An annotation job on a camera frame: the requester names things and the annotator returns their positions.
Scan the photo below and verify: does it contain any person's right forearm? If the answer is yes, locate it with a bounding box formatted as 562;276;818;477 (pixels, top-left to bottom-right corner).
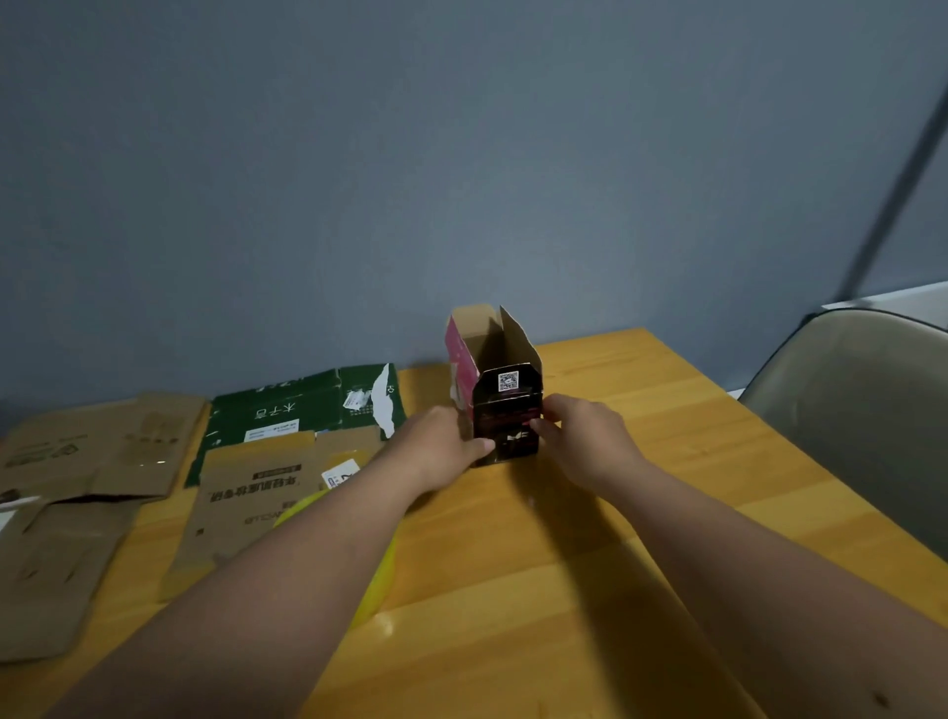
603;458;948;719

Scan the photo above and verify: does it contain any person's left forearm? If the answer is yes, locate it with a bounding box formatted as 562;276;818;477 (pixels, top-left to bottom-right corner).
43;455;431;719

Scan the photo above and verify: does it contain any small brown cardboard box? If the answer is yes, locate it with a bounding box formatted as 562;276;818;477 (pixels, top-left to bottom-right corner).
159;426;386;601

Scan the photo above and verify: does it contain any green box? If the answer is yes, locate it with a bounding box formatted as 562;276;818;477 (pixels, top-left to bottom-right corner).
185;362;407;489

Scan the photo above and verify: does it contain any person's right hand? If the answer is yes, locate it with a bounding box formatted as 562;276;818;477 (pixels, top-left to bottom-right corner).
529;393;653;498

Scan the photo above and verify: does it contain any brown carton with label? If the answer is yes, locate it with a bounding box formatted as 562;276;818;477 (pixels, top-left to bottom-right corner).
0;496;142;665

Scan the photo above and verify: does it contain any person's left hand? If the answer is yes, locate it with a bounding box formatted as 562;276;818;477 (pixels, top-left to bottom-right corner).
369;405;496;498

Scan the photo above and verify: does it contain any plain brown carton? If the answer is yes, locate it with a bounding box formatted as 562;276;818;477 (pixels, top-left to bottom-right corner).
0;392;208;505

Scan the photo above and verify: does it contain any pink and black carton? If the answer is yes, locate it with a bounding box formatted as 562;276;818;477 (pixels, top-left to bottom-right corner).
443;301;546;468

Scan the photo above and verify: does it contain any yellow tape roll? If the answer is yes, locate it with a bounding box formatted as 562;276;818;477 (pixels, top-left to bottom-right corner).
272;488;401;631

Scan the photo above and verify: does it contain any beige chair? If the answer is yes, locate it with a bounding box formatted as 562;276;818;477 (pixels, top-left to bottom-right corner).
740;307;948;561

